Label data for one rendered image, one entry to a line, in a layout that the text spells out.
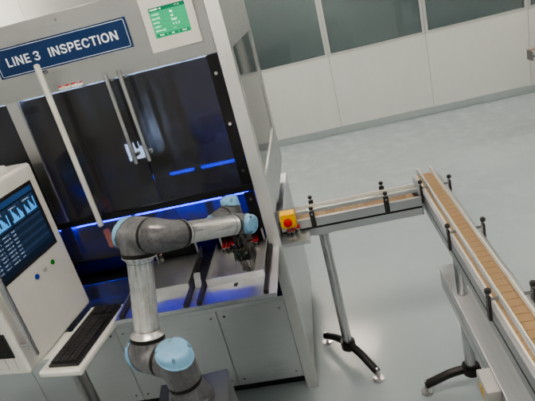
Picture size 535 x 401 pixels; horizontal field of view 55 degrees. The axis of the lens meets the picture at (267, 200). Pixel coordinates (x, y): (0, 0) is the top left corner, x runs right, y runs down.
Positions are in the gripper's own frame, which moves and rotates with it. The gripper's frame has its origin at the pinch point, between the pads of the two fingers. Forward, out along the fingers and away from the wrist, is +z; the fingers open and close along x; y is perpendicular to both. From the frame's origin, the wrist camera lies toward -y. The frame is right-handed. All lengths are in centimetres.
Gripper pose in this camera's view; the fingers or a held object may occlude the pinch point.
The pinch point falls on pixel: (250, 269)
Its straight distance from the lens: 223.0
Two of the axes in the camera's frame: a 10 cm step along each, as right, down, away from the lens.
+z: 2.4, 9.0, 3.7
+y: -0.5, 3.9, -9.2
